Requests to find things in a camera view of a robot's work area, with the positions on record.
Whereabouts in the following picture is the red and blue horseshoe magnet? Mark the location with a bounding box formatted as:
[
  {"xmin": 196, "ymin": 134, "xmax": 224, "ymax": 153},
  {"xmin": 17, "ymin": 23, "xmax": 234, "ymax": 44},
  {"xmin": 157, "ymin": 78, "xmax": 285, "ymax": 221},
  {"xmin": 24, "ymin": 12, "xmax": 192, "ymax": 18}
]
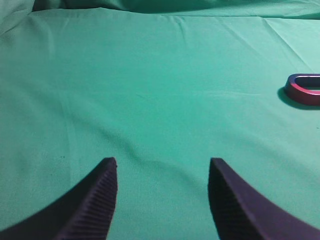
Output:
[{"xmin": 284, "ymin": 73, "xmax": 320, "ymax": 107}]

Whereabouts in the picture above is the green cloth backdrop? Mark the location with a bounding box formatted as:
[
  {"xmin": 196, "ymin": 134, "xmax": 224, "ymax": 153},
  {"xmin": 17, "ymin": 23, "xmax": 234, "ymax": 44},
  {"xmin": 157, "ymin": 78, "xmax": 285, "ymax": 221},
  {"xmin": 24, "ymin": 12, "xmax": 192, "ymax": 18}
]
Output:
[{"xmin": 0, "ymin": 0, "xmax": 320, "ymax": 240}]

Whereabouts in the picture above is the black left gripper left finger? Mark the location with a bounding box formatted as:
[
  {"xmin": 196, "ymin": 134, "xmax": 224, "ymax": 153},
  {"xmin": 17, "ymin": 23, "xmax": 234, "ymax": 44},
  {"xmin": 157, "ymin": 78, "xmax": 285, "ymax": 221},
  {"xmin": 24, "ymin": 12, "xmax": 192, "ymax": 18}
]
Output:
[{"xmin": 0, "ymin": 157, "xmax": 118, "ymax": 240}]

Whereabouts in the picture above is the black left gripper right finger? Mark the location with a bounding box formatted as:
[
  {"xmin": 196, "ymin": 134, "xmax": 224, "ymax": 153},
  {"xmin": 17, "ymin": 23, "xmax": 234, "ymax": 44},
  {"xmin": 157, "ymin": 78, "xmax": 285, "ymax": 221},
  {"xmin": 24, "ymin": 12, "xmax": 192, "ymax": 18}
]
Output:
[{"xmin": 208, "ymin": 157, "xmax": 320, "ymax": 240}]

